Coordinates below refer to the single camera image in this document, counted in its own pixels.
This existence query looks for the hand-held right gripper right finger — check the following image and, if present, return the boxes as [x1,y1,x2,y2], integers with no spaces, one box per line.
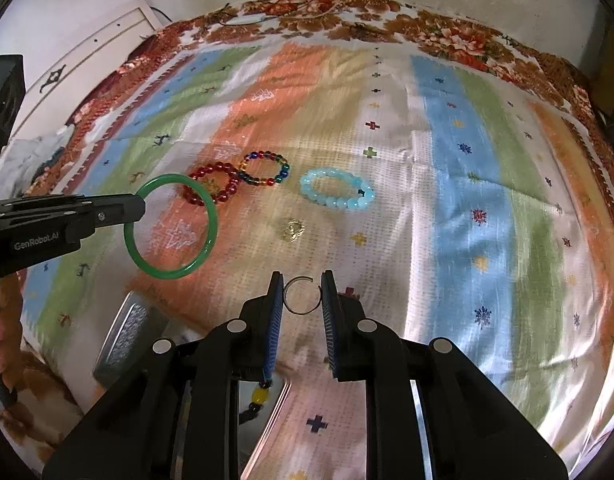
[319,269,570,480]

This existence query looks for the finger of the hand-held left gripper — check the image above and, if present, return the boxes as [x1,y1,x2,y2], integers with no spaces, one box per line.
[0,192,147,242]

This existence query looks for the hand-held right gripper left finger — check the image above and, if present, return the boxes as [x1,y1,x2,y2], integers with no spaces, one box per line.
[42,271,288,480]

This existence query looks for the thin silver ring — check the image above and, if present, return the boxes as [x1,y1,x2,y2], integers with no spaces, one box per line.
[283,277,322,315]

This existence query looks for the green jade bangle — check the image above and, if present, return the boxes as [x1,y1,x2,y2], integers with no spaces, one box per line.
[124,173,220,279]

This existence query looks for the silver metal jewelry tin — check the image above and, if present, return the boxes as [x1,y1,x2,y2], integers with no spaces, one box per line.
[93,289,294,480]

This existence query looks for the white cabinet door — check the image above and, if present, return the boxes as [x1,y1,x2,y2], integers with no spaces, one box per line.
[11,0,160,133]

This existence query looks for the striped woven blanket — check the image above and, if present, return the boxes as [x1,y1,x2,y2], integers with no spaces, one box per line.
[17,40,614,480]

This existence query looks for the floral brown bedsheet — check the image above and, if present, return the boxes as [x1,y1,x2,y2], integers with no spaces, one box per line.
[0,0,614,466]

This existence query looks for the dark wooden furniture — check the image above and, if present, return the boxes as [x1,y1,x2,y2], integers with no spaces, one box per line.
[584,0,614,176]

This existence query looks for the yellow and black bead bracelet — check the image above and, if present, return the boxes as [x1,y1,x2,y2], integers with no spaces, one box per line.
[238,381,273,427]

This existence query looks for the red bead bracelet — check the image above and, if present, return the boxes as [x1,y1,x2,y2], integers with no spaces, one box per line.
[181,161,240,206]

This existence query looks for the light blue bead bracelet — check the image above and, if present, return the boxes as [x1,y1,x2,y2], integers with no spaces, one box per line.
[300,168,376,212]

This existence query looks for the rainbow bead bracelet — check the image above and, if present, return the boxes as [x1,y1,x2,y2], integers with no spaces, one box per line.
[236,149,292,187]

